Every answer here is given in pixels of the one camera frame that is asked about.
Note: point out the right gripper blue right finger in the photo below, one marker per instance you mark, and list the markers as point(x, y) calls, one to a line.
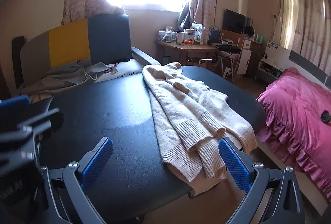
point(250, 177)

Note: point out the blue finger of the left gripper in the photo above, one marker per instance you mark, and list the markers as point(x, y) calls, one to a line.
point(12, 107)

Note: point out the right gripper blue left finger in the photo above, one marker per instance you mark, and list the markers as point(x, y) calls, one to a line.
point(79, 177)

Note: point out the beige knit sweater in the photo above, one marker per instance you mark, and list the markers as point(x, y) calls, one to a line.
point(189, 120)

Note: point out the multicolour fabric armchair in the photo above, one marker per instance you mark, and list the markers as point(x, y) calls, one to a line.
point(103, 38)

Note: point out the grey hoodie on chair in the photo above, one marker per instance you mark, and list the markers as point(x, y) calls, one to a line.
point(69, 76)

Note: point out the white bedside cabinet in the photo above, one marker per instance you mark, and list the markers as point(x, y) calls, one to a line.
point(249, 59)

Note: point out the wooden desk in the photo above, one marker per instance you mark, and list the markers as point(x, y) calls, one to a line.
point(183, 50)

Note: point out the black monitor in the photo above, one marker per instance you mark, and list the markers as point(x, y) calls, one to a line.
point(234, 22)

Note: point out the right striped curtain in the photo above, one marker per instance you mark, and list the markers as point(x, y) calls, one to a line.
point(306, 30)

